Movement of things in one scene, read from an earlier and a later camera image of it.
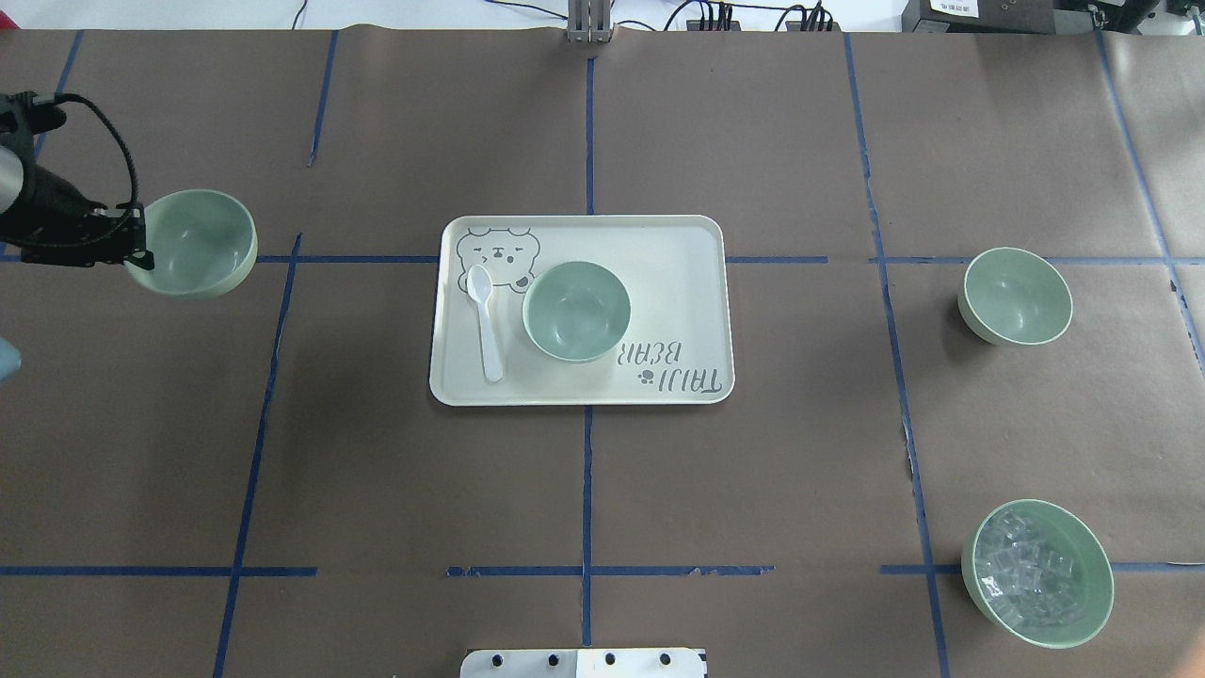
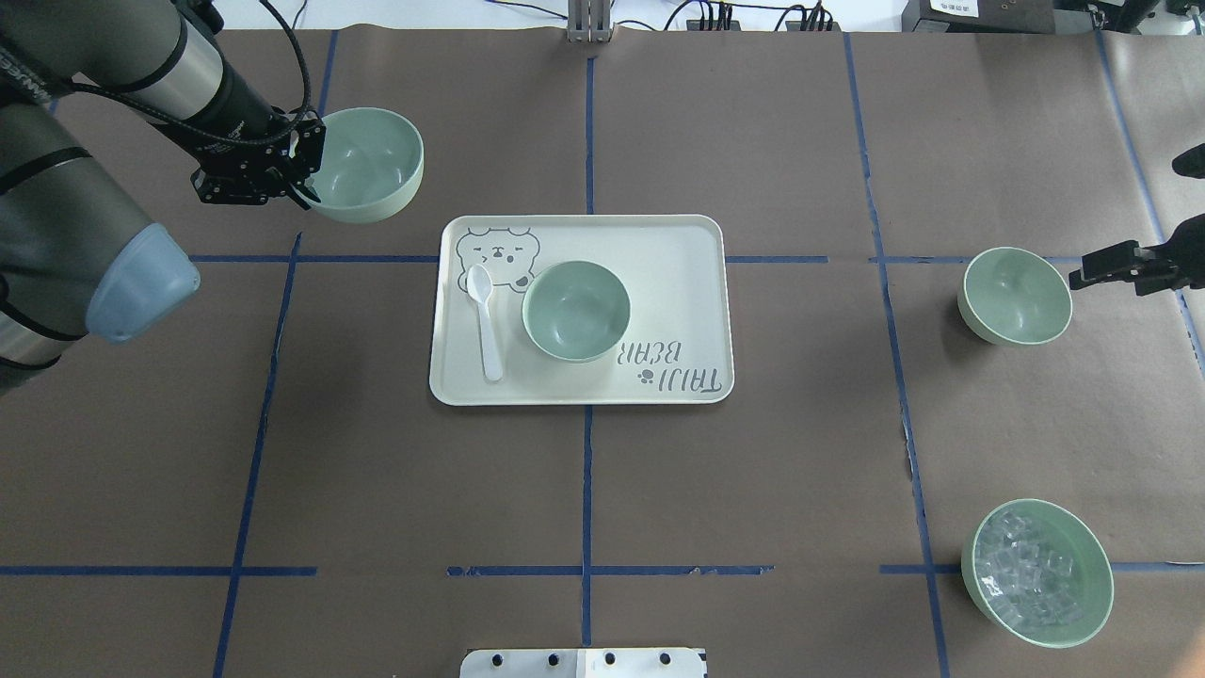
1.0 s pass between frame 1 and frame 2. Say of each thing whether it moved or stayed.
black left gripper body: moved
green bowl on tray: stayed
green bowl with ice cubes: stayed
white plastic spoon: stayed
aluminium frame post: stayed
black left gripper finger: moved
